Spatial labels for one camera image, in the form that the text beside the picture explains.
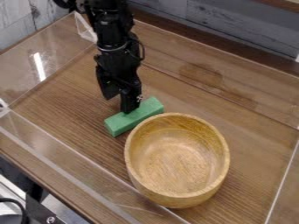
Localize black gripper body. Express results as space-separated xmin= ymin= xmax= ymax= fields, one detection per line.
xmin=94 ymin=38 xmax=145 ymax=91

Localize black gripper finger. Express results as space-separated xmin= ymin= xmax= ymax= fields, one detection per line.
xmin=96 ymin=65 xmax=119 ymax=100
xmin=120 ymin=87 xmax=143 ymax=114

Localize green rectangular block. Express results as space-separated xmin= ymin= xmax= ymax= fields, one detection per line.
xmin=104 ymin=96 xmax=164 ymax=137

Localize brown wooden bowl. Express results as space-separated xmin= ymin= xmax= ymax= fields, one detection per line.
xmin=124 ymin=112 xmax=229 ymax=209

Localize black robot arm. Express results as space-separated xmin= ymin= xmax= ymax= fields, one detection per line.
xmin=52 ymin=0 xmax=145 ymax=114

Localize clear acrylic tray walls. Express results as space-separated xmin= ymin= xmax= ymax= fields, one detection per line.
xmin=0 ymin=17 xmax=299 ymax=224

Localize clear acrylic corner bracket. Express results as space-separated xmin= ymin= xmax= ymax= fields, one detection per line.
xmin=73 ymin=12 xmax=97 ymax=44

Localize black metal table bracket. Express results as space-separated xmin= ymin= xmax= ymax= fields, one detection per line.
xmin=25 ymin=196 xmax=66 ymax=224

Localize black cable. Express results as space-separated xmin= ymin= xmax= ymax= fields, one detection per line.
xmin=0 ymin=197 xmax=29 ymax=224

